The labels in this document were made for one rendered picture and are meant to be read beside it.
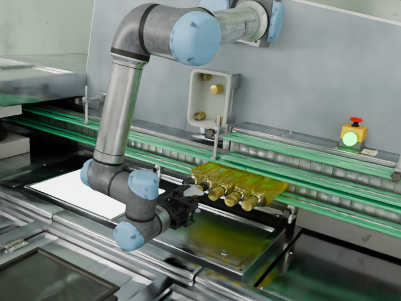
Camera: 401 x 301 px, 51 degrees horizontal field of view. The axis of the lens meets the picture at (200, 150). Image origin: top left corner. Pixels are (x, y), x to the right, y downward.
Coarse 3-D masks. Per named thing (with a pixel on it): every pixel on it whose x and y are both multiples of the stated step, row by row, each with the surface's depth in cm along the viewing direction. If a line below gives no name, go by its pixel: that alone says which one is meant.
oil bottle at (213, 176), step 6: (216, 168) 148; (222, 168) 149; (228, 168) 149; (234, 168) 150; (210, 174) 142; (216, 174) 142; (222, 174) 143; (204, 180) 141; (210, 180) 140; (216, 180) 140; (216, 186) 141
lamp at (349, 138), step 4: (348, 132) 139; (352, 132) 138; (344, 136) 138; (348, 136) 137; (352, 136) 137; (356, 136) 138; (344, 140) 138; (348, 140) 137; (352, 140) 137; (356, 140) 137; (348, 144) 138; (352, 144) 137
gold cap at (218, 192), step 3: (219, 186) 135; (213, 189) 133; (216, 189) 133; (219, 189) 134; (222, 189) 134; (210, 192) 132; (213, 192) 132; (216, 192) 132; (219, 192) 133; (222, 192) 134; (210, 195) 133; (213, 195) 132; (216, 195) 132; (219, 195) 132; (222, 195) 135; (210, 198) 133; (213, 198) 132; (216, 198) 132
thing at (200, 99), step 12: (192, 72) 164; (204, 72) 161; (216, 72) 159; (192, 84) 165; (204, 84) 170; (216, 84) 168; (228, 84) 157; (192, 96) 167; (204, 96) 172; (216, 96) 169; (228, 96) 158; (192, 108) 169; (204, 108) 173; (216, 108) 170; (192, 120) 170; (204, 120) 172
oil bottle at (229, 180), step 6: (228, 174) 144; (234, 174) 144; (240, 174) 145; (246, 174) 146; (222, 180) 139; (228, 180) 138; (234, 180) 139; (228, 186) 137; (234, 186) 138; (228, 192) 138
